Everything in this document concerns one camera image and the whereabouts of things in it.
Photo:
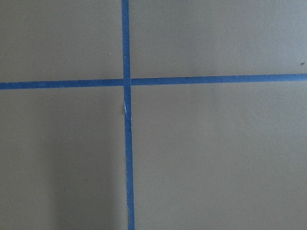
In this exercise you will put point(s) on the blue tape strip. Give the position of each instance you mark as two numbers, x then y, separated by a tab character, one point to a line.
127	48
216	79

